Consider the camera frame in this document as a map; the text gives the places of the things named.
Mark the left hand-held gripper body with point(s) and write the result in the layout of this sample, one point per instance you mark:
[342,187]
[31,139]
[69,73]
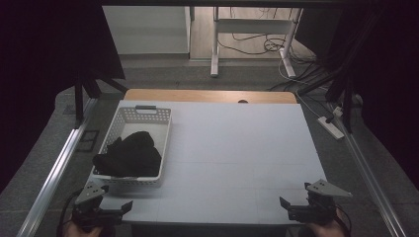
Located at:
[90,210]

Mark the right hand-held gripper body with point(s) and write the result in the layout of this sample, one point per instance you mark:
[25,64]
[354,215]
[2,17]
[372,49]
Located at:
[319,210]

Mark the black cloth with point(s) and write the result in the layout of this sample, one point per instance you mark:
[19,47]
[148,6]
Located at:
[131,154]

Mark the white perforated plastic basket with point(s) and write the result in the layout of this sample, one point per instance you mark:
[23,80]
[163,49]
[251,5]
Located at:
[162,116]

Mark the person's right hand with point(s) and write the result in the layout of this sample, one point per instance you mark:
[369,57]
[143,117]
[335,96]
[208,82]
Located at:
[326,230]

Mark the person's left hand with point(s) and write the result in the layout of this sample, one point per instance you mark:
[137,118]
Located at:
[82,233]

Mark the white table cover board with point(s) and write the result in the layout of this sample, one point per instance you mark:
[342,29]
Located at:
[230,158]

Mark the white power strip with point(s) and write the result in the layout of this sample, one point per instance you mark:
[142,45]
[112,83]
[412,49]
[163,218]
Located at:
[331,128]

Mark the black plug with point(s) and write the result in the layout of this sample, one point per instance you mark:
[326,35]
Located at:
[329,119]

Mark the white plug adapter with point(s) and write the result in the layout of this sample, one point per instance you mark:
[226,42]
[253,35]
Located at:
[338,111]

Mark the black metal stand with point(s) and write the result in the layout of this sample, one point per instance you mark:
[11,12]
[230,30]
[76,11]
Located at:
[347,105]
[79,105]

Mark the wooden table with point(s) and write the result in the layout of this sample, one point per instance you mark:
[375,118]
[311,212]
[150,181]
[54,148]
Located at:
[204,95]

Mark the dark curtain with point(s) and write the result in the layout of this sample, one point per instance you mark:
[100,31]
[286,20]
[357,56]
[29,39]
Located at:
[388,82]
[39,65]

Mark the white cabinet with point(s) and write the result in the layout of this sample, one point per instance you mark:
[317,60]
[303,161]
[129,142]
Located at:
[148,29]

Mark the aluminium rail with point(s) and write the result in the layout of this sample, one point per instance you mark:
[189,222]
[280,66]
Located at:
[54,173]
[372,184]

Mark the white desk frame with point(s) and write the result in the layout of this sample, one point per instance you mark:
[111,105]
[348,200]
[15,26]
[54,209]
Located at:
[253,25]

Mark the black overhead frame bar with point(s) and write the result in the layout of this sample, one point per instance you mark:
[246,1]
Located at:
[230,3]

